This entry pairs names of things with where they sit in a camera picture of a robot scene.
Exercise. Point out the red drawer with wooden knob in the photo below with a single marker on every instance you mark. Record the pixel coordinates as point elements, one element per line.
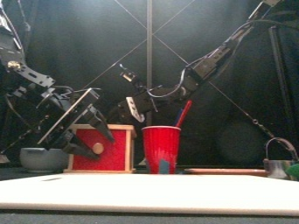
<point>115,157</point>

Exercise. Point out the wooden drawer box housing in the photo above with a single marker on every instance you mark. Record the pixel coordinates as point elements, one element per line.
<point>130,151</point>

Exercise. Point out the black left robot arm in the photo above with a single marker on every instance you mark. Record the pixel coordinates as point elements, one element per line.
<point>11,49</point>

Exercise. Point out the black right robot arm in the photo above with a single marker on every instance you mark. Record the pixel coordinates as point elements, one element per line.
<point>210,64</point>

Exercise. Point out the grey-blue bowl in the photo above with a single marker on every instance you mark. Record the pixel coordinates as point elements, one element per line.
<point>39,160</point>

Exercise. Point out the blue marker pen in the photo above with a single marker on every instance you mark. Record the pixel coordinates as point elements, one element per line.
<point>178,118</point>

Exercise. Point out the black marker pen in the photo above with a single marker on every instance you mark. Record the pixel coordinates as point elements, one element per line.
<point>51,178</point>

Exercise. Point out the red marker pen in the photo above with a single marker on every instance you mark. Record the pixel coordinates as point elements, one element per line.
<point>185,112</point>

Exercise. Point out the red plastic cup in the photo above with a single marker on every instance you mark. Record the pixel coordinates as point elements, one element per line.
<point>159,145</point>

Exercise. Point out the white cutting board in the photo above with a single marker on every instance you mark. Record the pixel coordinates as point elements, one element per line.
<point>155,192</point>

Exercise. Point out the pink copper tray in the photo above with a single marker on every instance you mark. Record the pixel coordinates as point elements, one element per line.
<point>226,171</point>

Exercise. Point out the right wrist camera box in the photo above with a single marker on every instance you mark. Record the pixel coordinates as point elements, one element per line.
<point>129,76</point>

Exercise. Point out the grey vertical frame pole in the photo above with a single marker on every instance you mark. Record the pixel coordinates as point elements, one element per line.
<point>150,43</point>

